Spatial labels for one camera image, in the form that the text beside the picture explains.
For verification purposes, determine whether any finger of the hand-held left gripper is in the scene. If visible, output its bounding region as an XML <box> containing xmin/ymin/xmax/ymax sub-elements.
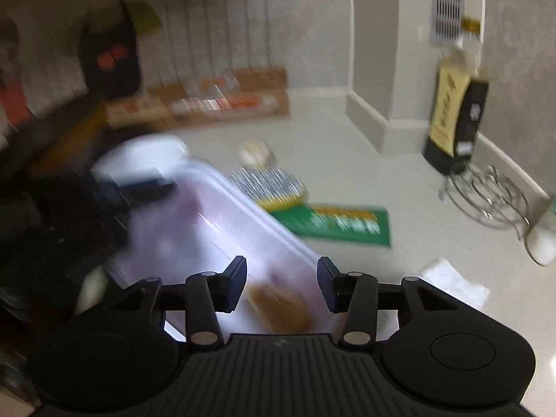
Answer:
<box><xmin>104</xmin><ymin>174</ymin><xmax>179</xmax><ymax>209</ymax></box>

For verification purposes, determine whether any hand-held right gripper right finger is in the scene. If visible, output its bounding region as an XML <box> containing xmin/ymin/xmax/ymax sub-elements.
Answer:
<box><xmin>316</xmin><ymin>256</ymin><xmax>462</xmax><ymax>351</ymax></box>

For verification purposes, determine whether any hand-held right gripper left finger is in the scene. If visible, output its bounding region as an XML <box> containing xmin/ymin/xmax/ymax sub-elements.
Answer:
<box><xmin>103</xmin><ymin>255</ymin><xmax>248</xmax><ymax>351</ymax></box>

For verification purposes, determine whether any white disposable bowl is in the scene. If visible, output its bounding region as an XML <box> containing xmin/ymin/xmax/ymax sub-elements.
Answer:
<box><xmin>91</xmin><ymin>134</ymin><xmax>192</xmax><ymax>183</ymax></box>

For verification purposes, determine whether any brown food scrap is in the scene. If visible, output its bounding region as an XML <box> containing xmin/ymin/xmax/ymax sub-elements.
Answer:
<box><xmin>247</xmin><ymin>284</ymin><xmax>314</xmax><ymax>333</ymax></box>

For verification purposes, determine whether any green packet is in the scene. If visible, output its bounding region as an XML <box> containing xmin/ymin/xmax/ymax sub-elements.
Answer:
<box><xmin>278</xmin><ymin>203</ymin><xmax>394</xmax><ymax>251</ymax></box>

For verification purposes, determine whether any clear plastic container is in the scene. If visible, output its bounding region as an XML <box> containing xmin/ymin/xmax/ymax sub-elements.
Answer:
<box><xmin>104</xmin><ymin>156</ymin><xmax>344</xmax><ymax>344</ymax></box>

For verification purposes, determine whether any white paper tissue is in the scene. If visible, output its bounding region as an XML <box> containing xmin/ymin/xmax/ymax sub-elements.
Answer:
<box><xmin>419</xmin><ymin>256</ymin><xmax>491</xmax><ymax>313</ymax></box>

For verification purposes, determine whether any black wok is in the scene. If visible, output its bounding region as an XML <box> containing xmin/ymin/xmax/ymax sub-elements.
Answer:
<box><xmin>0</xmin><ymin>93</ymin><xmax>114</xmax><ymax>174</ymax></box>

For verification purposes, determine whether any yellow silver scouring pad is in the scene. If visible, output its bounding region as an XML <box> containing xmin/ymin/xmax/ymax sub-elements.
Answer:
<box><xmin>229</xmin><ymin>166</ymin><xmax>309</xmax><ymax>212</ymax></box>

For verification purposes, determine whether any garlic bulb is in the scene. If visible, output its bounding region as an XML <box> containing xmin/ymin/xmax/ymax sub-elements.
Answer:
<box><xmin>238</xmin><ymin>139</ymin><xmax>279</xmax><ymax>170</ymax></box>

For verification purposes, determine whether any dark soy sauce bottle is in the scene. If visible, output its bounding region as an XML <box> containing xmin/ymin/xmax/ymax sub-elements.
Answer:
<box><xmin>421</xmin><ymin>15</ymin><xmax>491</xmax><ymax>177</ymax></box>

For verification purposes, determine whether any salt shaker with teal lid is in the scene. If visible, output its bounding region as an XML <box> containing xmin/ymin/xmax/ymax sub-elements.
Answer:
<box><xmin>523</xmin><ymin>195</ymin><xmax>556</xmax><ymax>267</ymax></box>

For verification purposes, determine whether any white vent grille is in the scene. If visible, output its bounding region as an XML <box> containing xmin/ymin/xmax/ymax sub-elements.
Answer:
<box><xmin>430</xmin><ymin>0</ymin><xmax>465</xmax><ymax>48</ymax></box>

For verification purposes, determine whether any steel wire trivet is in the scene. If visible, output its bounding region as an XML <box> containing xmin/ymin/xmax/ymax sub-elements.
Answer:
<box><xmin>438</xmin><ymin>163</ymin><xmax>550</xmax><ymax>267</ymax></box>

